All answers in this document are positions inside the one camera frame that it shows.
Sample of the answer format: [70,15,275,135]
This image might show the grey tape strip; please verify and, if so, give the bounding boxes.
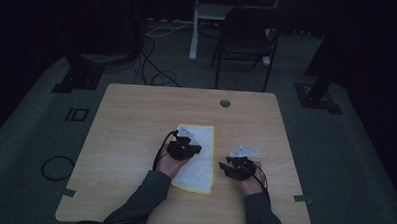
[61,186,80,200]
[292,193,314,206]

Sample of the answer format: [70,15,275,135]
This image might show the black stand with square base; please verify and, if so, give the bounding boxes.
[292,0,347,116]
[51,51,107,96]

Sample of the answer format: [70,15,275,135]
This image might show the white floor cable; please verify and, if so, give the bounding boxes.
[144,19,195,40]

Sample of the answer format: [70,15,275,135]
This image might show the person's left hand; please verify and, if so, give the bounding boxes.
[155,146,190,181]

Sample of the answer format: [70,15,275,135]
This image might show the black folding chair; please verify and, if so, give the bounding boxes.
[209,4,293,94]

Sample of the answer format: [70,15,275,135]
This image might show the left hand-held gripper black cable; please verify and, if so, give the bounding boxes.
[151,127,181,172]

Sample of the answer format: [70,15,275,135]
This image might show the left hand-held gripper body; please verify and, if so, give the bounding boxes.
[165,125,198,162]

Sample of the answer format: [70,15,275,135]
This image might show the white towel with yellow edge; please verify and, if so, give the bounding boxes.
[170,123,217,197]

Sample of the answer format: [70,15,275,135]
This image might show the round grey stand base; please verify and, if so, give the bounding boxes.
[80,51,137,67]

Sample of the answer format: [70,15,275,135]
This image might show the hand-held gripper black cable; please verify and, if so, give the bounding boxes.
[151,127,181,172]
[245,165,274,207]

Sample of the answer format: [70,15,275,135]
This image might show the black floor cables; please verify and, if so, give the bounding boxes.
[131,35,184,89]

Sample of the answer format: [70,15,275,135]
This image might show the person's right hand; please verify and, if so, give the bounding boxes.
[239,159,270,198]

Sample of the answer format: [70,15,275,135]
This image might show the white desk frame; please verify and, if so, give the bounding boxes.
[188,0,282,68]

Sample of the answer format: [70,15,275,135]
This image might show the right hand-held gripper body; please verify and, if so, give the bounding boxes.
[224,145,261,182]

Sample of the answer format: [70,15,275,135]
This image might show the right hand-held gripper black cable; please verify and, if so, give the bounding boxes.
[245,165,274,207]

